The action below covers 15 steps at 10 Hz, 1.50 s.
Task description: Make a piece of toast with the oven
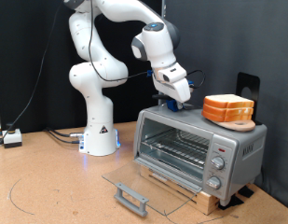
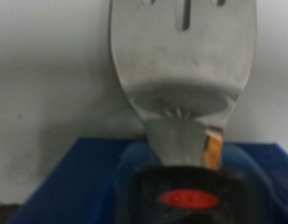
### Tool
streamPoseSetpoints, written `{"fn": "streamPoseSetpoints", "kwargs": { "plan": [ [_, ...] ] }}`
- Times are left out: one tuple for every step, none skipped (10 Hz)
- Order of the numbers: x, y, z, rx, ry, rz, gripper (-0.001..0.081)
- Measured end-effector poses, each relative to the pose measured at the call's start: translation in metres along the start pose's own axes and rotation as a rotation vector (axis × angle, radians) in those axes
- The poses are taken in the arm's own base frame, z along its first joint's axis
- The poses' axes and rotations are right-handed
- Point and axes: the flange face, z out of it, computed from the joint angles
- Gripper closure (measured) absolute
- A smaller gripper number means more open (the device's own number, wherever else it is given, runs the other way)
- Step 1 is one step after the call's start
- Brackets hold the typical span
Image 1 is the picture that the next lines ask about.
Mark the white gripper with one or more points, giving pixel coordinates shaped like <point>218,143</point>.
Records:
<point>176,84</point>

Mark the blue plastic fork grip block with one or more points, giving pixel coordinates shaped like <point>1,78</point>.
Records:
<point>172,105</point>

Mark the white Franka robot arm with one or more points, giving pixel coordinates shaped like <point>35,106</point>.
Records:
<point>97,130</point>

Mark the silver oven knob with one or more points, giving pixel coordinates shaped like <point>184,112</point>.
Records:
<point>218,162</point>
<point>213,182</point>

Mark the silver toaster oven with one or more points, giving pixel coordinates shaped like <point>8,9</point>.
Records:
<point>243,155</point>

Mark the round wooden plate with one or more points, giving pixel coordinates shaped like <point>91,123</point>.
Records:
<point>240,126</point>

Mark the black metal bookend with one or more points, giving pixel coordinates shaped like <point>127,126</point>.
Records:
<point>247,79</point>

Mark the dark grey backdrop curtain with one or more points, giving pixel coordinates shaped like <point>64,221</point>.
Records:
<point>227,37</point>

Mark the grey metal pole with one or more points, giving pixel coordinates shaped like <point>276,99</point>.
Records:
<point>163,9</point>

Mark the wooden slatted base block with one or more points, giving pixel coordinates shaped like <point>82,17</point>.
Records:
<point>208,202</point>

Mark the black foam pad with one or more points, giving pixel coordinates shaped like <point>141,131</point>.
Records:
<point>246,191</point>
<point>230,202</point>

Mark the black backdrop curtain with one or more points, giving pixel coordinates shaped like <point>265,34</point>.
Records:
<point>13,46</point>

